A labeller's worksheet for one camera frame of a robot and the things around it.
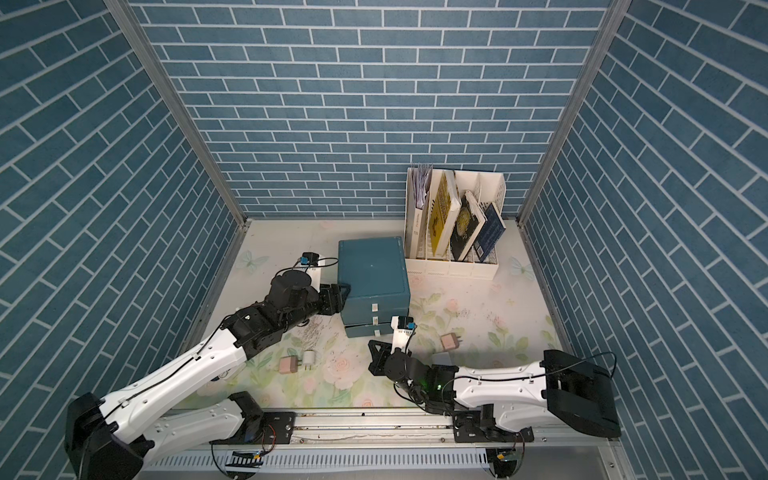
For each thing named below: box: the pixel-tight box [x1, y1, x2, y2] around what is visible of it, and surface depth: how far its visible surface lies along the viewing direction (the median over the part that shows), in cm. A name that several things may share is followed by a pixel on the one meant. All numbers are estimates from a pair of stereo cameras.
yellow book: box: [430, 170, 462, 259], surface depth 98 cm
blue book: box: [474, 202, 506, 262], surface depth 103 cm
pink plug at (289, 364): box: [279, 355, 302, 374], surface depth 84 cm
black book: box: [450, 190, 487, 261], surface depth 100 cm
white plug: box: [303, 350, 315, 371], surface depth 85 cm
